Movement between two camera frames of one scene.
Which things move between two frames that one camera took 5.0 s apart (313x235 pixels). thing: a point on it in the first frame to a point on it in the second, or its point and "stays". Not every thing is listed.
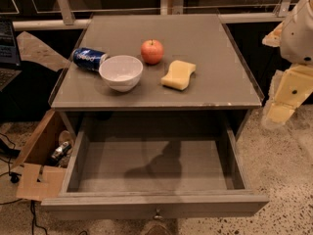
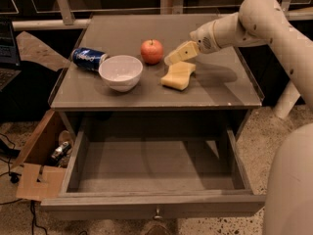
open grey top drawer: x=155 y=178 stays
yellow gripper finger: x=293 y=89 to x=183 y=53
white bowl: x=121 y=72 stays
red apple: x=152 y=51 stays
